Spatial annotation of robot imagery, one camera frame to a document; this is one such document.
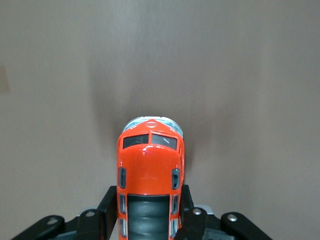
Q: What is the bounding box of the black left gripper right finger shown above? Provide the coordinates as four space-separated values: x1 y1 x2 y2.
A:
174 184 273 240

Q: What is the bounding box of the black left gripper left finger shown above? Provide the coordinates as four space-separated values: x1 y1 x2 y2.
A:
11 185 118 240

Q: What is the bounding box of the orange toy bus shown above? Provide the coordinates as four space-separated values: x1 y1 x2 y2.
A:
116 115 186 240

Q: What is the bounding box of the square brown tape patch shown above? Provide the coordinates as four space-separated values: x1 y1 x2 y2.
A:
0 65 11 94

